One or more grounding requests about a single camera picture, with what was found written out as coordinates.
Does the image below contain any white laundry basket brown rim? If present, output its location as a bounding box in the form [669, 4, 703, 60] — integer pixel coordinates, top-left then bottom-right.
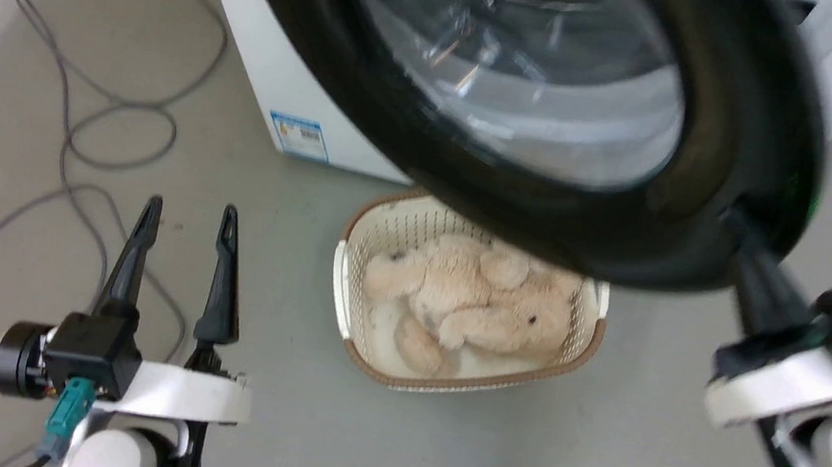
[319, 181, 620, 413]

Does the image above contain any black round washing machine door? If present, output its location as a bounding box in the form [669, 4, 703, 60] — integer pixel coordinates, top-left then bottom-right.
[214, 0, 832, 310]

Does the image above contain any beige plush teddy bear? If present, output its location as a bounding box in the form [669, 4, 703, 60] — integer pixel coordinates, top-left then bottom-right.
[352, 221, 589, 392]

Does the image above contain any grey floor cable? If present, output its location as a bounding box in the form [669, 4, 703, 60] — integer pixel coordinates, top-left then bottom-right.
[0, 0, 235, 379]

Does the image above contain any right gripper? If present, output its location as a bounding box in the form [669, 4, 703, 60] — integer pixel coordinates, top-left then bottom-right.
[696, 206, 832, 442]

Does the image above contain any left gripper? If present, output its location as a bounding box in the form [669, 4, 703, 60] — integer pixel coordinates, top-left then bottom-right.
[81, 189, 276, 430]

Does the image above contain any blue energy label sticker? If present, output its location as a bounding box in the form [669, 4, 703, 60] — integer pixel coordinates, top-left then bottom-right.
[265, 111, 334, 164]

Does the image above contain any white washing machine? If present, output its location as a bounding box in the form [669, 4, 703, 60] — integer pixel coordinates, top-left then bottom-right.
[164, 0, 832, 238]

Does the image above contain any teal connector cable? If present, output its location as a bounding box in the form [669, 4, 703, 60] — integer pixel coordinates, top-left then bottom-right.
[32, 372, 99, 467]

